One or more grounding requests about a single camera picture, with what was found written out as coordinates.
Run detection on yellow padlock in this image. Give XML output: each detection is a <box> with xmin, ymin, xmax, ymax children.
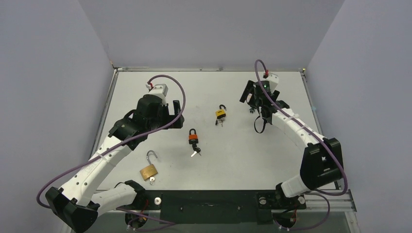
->
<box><xmin>215</xmin><ymin>104</ymin><xmax>226</xmax><ymax>119</ymax></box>

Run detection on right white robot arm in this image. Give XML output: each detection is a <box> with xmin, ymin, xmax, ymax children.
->
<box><xmin>240</xmin><ymin>80</ymin><xmax>348</xmax><ymax>207</ymax></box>

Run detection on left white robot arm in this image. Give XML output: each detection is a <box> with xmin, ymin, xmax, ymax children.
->
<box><xmin>45</xmin><ymin>94</ymin><xmax>186</xmax><ymax>233</ymax></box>

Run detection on orange padlock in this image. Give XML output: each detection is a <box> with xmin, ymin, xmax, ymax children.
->
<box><xmin>188</xmin><ymin>128</ymin><xmax>199</xmax><ymax>145</ymax></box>

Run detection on keys of orange padlock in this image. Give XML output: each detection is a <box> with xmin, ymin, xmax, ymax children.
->
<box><xmin>191</xmin><ymin>144</ymin><xmax>201</xmax><ymax>157</ymax></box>

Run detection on large brass padlock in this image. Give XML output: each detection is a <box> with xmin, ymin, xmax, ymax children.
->
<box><xmin>139</xmin><ymin>150</ymin><xmax>158</xmax><ymax>181</ymax></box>

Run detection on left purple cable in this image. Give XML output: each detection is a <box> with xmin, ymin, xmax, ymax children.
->
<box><xmin>36</xmin><ymin>75</ymin><xmax>187</xmax><ymax>209</ymax></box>

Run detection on purple cable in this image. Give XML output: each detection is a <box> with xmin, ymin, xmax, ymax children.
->
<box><xmin>36</xmin><ymin>75</ymin><xmax>187</xmax><ymax>209</ymax></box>
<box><xmin>254</xmin><ymin>59</ymin><xmax>349</xmax><ymax>197</ymax></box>

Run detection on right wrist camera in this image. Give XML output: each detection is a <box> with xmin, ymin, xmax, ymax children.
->
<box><xmin>262</xmin><ymin>72</ymin><xmax>279</xmax><ymax>93</ymax></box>

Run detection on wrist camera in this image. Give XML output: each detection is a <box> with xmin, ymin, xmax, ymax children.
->
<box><xmin>262</xmin><ymin>72</ymin><xmax>279</xmax><ymax>93</ymax></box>
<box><xmin>149</xmin><ymin>84</ymin><xmax>168</xmax><ymax>106</ymax></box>

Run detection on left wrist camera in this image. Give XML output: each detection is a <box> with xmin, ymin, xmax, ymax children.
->
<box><xmin>149</xmin><ymin>84</ymin><xmax>168</xmax><ymax>106</ymax></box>

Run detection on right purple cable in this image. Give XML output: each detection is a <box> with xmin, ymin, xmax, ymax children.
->
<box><xmin>254</xmin><ymin>59</ymin><xmax>349</xmax><ymax>197</ymax></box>

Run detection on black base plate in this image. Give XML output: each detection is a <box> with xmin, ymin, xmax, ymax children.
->
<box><xmin>124</xmin><ymin>190</ymin><xmax>307</xmax><ymax>224</ymax></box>

